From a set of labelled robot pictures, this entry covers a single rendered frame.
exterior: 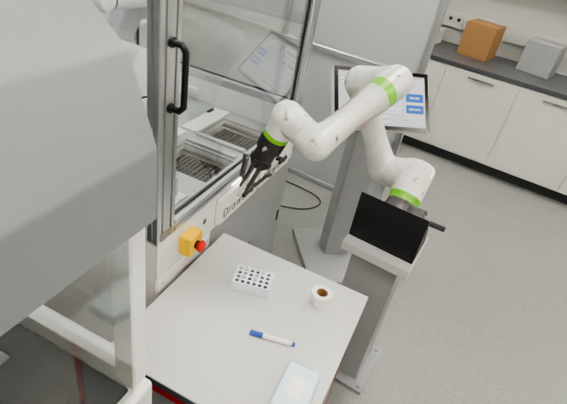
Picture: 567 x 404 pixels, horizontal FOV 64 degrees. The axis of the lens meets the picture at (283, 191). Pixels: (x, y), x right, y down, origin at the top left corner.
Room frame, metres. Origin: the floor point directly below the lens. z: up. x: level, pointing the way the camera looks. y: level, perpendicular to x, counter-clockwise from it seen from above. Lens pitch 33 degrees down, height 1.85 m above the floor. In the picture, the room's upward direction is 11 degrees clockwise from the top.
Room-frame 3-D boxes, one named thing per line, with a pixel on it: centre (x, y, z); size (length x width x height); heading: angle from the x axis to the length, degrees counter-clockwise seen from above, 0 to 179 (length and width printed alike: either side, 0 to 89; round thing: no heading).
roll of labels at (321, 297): (1.09, -0.19, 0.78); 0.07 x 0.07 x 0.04
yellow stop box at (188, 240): (1.12, 0.26, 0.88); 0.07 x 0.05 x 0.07; 161
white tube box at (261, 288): (1.10, 0.04, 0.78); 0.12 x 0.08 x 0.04; 85
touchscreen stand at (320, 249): (2.24, -0.40, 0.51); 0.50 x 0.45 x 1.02; 17
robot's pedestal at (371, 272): (1.50, -0.45, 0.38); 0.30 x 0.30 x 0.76; 65
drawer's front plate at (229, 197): (1.44, 0.17, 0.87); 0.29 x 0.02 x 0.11; 161
